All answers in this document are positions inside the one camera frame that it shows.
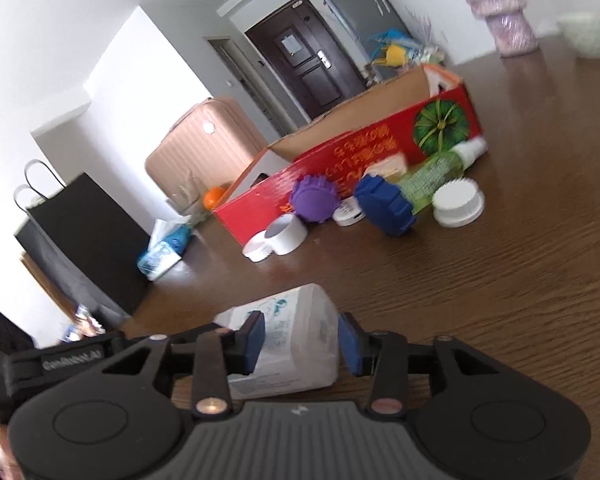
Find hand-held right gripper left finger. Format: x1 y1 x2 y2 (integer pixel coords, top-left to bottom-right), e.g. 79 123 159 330
100 311 266 420

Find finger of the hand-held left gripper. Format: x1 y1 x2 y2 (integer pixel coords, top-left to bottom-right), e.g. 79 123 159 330
9 331 127 387

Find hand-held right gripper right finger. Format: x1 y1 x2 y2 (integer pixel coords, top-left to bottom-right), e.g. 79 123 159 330
337 312 503 420

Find white plastic bottle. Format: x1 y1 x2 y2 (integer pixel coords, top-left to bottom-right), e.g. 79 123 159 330
214 283 341 401

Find small white tape roll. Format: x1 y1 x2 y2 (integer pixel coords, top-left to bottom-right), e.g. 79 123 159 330
242 231 273 263

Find small white round lid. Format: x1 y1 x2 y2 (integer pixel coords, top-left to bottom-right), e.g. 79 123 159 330
332 197 366 227

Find blue ribbed cap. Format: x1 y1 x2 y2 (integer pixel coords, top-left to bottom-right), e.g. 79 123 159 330
354 175 415 237

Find purple ribbed cap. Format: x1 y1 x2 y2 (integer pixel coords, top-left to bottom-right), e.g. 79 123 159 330
290 174 340 224

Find large white ribbed cap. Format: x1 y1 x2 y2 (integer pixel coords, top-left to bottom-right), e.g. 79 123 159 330
432 178 485 229

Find red and white brush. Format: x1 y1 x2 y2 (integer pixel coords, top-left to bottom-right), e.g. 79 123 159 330
369 154 409 182

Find red cardboard box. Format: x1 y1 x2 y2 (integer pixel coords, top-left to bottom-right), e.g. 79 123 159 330
212 64 484 247

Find green bottle with white cap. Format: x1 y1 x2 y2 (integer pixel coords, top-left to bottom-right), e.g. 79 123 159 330
396 138 489 214

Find blue white packet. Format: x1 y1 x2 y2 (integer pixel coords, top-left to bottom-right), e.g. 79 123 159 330
61 304 107 344

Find blue tissue pack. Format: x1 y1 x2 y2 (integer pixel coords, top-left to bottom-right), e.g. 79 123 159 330
137 214 194 281

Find orange fruit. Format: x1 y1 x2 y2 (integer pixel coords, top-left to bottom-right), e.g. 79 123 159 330
203 187 229 210

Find clear drinking glass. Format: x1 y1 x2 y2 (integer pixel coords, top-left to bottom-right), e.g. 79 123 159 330
179 169 207 222

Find pink suitcase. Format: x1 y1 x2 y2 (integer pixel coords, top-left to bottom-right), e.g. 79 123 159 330
145 97 281 212

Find dark brown door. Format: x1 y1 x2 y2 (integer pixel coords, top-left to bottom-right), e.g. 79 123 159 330
244 0 369 124

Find yellow and blue plastic items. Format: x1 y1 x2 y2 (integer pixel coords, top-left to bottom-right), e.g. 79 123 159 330
366 29 447 82

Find grey refrigerator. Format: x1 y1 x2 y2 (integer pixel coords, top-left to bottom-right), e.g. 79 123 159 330
309 0 414 69

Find pink ceramic vase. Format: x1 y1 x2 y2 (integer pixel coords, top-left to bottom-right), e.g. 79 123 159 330
444 0 539 59

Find white bowl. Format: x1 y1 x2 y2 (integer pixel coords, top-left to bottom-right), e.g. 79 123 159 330
556 12 600 59

